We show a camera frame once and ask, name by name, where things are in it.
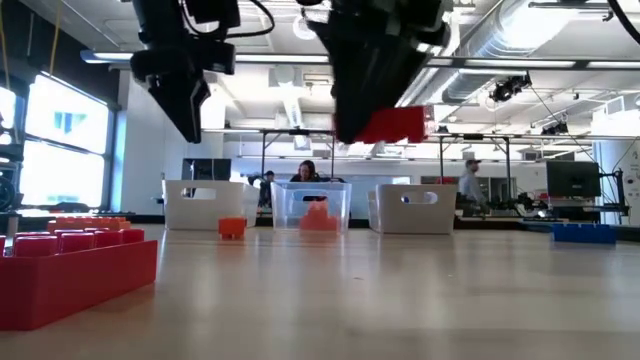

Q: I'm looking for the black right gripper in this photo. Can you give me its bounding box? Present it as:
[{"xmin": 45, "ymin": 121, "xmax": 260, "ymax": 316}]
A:
[{"xmin": 299, "ymin": 0, "xmax": 454, "ymax": 145}]

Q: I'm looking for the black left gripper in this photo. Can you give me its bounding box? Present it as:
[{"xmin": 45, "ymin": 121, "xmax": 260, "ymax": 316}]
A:
[{"xmin": 129, "ymin": 29, "xmax": 237, "ymax": 145}]

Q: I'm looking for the orange toy brick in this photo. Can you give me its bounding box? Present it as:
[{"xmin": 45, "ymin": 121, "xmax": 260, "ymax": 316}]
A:
[
  {"xmin": 298, "ymin": 214, "xmax": 340, "ymax": 232},
  {"xmin": 305, "ymin": 198, "xmax": 331, "ymax": 219},
  {"xmin": 217, "ymin": 217, "xmax": 248, "ymax": 241}
]

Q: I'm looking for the blue toy brick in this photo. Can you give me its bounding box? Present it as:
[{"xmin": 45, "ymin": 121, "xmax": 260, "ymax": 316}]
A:
[{"xmin": 551, "ymin": 222, "xmax": 617, "ymax": 246}]

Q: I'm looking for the long ceiling light strip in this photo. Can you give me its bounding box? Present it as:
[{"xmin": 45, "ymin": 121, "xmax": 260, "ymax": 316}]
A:
[{"xmin": 79, "ymin": 48, "xmax": 640, "ymax": 71}]

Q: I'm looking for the person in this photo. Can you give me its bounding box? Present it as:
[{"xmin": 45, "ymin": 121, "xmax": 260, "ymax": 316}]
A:
[
  {"xmin": 458, "ymin": 158, "xmax": 490, "ymax": 207},
  {"xmin": 247, "ymin": 170, "xmax": 277, "ymax": 209},
  {"xmin": 288, "ymin": 159, "xmax": 347, "ymax": 184}
]

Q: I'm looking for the white plastic bin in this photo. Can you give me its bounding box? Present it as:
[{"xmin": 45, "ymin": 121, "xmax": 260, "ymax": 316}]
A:
[{"xmin": 163, "ymin": 179, "xmax": 261, "ymax": 232}]

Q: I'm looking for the beige plastic bin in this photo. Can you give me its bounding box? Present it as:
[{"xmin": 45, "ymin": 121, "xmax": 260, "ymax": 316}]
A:
[{"xmin": 367, "ymin": 183, "xmax": 459, "ymax": 235}]

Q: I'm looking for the large bright window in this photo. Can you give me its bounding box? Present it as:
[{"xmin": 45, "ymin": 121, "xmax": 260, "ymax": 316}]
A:
[
  {"xmin": 24, "ymin": 73, "xmax": 111, "ymax": 207},
  {"xmin": 0, "ymin": 85, "xmax": 17, "ymax": 146}
]

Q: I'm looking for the clear plastic bin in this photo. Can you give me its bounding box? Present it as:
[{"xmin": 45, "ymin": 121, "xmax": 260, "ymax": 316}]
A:
[{"xmin": 271, "ymin": 181, "xmax": 353, "ymax": 232}]

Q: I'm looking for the black ceiling spotlight cluster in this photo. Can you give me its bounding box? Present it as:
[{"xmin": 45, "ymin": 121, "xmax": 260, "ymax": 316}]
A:
[
  {"xmin": 539, "ymin": 121, "xmax": 571, "ymax": 137},
  {"xmin": 488, "ymin": 73, "xmax": 533, "ymax": 104}
]

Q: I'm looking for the black computer monitor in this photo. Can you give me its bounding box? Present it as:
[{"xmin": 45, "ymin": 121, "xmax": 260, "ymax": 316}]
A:
[{"xmin": 545, "ymin": 160, "xmax": 603, "ymax": 199}]

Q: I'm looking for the black background workbench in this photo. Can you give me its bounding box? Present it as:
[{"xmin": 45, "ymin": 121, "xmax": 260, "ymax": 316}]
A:
[{"xmin": 457, "ymin": 192, "xmax": 632, "ymax": 232}]

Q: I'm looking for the black background frame stand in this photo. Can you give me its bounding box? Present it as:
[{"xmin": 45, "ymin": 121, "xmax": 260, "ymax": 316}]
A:
[
  {"xmin": 258, "ymin": 128, "xmax": 337, "ymax": 184},
  {"xmin": 435, "ymin": 132, "xmax": 514, "ymax": 201}
]

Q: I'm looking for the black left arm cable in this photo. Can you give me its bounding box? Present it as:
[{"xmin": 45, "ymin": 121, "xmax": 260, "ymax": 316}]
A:
[{"xmin": 219, "ymin": 0, "xmax": 276, "ymax": 41}]

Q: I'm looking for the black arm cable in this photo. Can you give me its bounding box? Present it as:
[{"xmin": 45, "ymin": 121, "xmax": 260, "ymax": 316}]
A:
[
  {"xmin": 607, "ymin": 0, "xmax": 640, "ymax": 46},
  {"xmin": 219, "ymin": 0, "xmax": 276, "ymax": 41}
]

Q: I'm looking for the yellow hanging cable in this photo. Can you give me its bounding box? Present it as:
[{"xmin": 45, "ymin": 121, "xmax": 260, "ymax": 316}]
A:
[{"xmin": 48, "ymin": 0, "xmax": 65, "ymax": 76}]

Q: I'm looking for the silver air duct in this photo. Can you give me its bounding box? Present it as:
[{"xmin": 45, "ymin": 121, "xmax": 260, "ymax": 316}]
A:
[{"xmin": 399, "ymin": 0, "xmax": 584, "ymax": 109}]

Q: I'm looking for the grey metal post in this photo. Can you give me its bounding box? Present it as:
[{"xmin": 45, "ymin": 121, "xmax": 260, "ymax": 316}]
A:
[{"xmin": 3, "ymin": 213, "xmax": 20, "ymax": 257}]

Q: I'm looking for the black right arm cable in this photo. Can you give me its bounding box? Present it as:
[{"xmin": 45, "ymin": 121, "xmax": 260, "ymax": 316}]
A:
[{"xmin": 607, "ymin": 0, "xmax": 640, "ymax": 46}]

